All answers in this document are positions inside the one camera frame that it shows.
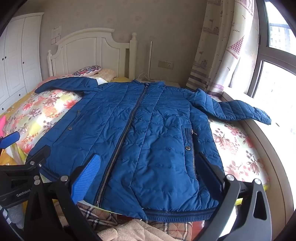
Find white wardrobe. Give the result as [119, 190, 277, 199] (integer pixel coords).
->
[0, 13, 44, 114]

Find patterned colourful pillow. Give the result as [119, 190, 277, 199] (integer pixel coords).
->
[73, 65, 102, 76]

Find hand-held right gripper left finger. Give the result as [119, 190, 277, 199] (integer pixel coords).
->
[23, 153, 102, 241]

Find window sill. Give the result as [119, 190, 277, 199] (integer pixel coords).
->
[221, 91, 292, 224]

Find plaid blanket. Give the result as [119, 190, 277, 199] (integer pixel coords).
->
[58, 201, 193, 241]

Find white desk lamp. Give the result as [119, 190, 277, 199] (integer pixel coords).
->
[136, 41, 163, 82]

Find beige fleece cloth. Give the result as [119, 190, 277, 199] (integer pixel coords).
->
[97, 219, 182, 241]

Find window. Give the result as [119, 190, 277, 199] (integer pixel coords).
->
[246, 0, 296, 149]

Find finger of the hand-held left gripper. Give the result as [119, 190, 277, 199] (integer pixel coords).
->
[0, 131, 20, 149]
[25, 145, 51, 170]

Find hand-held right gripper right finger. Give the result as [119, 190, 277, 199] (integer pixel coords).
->
[199, 152, 273, 241]

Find pale yellow textured pillow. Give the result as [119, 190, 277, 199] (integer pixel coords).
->
[96, 68, 119, 83]

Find yellow flowered bedsheet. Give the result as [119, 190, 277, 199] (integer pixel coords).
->
[110, 76, 131, 83]

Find printed striped curtain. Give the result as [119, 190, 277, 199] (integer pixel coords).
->
[186, 0, 261, 102]

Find blue quilted jacket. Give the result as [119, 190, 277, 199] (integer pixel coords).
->
[35, 77, 272, 223]

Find pink pillow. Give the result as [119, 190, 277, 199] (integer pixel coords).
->
[42, 74, 77, 84]

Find beige wall socket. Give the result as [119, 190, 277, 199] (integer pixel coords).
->
[158, 60, 174, 69]

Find floral quilt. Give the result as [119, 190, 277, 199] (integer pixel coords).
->
[0, 88, 270, 193]

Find white wooden headboard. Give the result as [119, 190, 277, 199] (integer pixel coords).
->
[47, 28, 138, 81]

